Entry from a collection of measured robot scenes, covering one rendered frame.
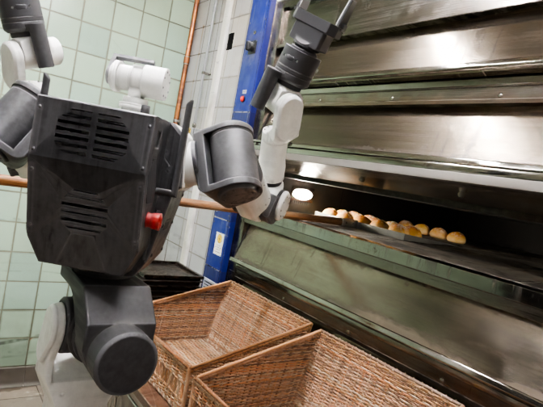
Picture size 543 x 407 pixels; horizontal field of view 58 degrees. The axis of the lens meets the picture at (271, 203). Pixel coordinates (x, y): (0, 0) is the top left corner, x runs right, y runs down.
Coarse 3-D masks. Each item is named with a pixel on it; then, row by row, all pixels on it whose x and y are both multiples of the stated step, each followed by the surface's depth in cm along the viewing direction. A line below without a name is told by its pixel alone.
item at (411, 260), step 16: (288, 224) 194; (304, 224) 187; (336, 240) 172; (352, 240) 166; (368, 240) 167; (384, 256) 154; (400, 256) 149; (416, 256) 144; (432, 272) 139; (448, 272) 135; (464, 272) 131; (480, 272) 133; (480, 288) 127; (496, 288) 124; (512, 288) 121; (528, 288) 118; (528, 304) 117
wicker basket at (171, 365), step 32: (224, 288) 214; (192, 320) 206; (224, 320) 208; (256, 320) 194; (288, 320) 181; (160, 352) 161; (192, 352) 195; (224, 352) 200; (256, 352) 160; (160, 384) 158; (288, 384) 170
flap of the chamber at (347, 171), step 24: (288, 168) 193; (312, 168) 174; (336, 168) 158; (360, 168) 146; (384, 168) 139; (408, 168) 132; (408, 192) 154; (432, 192) 141; (456, 192) 131; (480, 192) 121; (504, 192) 113; (528, 192) 106
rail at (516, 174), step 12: (324, 156) 161; (336, 156) 156; (348, 156) 152; (360, 156) 148; (432, 168) 127; (444, 168) 124; (456, 168) 121; (468, 168) 119; (480, 168) 116; (492, 168) 114; (540, 180) 104
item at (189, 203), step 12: (0, 180) 133; (12, 180) 135; (24, 180) 137; (180, 204) 165; (192, 204) 167; (204, 204) 170; (216, 204) 172; (288, 216) 191; (300, 216) 194; (312, 216) 198; (324, 216) 203
